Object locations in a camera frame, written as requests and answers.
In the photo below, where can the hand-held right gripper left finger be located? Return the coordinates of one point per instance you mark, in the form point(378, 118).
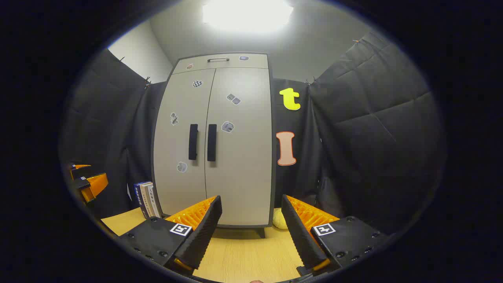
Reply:
point(206, 224)

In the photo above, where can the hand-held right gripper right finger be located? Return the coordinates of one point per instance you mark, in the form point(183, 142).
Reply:
point(299, 232)

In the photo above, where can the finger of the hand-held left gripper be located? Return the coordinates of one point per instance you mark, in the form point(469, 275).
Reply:
point(96, 184)
point(80, 166)

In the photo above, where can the grey double-door shoe cabinet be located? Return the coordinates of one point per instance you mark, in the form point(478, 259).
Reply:
point(243, 177)

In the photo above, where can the grey cabinet door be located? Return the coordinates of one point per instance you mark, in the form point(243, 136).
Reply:
point(177, 141)
point(243, 177)

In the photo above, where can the grey cabinet drawer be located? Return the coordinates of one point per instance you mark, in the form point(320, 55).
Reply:
point(255, 62)

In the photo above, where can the yellow soft toy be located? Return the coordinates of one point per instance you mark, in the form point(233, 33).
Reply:
point(279, 220)

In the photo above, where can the dark blue book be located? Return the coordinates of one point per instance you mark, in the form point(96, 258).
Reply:
point(138, 200)

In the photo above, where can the beige book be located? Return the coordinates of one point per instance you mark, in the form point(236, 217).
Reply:
point(147, 200)

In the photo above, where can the white book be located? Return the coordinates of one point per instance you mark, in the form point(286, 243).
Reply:
point(153, 198)

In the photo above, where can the black backdrop cloth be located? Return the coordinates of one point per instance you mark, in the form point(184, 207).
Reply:
point(373, 137)

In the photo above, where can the large ceiling light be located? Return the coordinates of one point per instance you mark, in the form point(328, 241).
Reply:
point(247, 15)

